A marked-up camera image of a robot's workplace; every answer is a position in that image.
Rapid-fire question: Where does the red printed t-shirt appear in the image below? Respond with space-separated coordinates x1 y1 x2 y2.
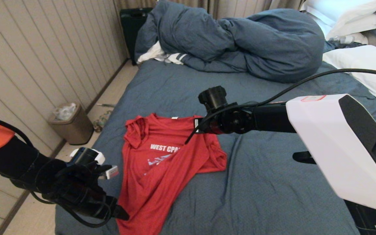
116 113 228 235

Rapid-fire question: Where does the brown trash bin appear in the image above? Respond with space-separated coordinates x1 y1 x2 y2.
48 104 94 146

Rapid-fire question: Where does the patterned slipper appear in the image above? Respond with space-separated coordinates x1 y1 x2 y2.
93 111 113 133

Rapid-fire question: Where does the crumpled blue duvet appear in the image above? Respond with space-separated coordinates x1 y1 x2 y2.
134 1 325 83

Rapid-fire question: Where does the white striped garment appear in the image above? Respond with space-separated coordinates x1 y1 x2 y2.
137 41 187 65

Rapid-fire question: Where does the black suitcase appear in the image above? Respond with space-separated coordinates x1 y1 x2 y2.
120 8 154 66

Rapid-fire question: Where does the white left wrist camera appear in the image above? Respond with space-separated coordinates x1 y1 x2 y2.
99 165 119 180

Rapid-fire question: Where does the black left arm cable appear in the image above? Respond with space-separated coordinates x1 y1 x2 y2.
0 114 113 228

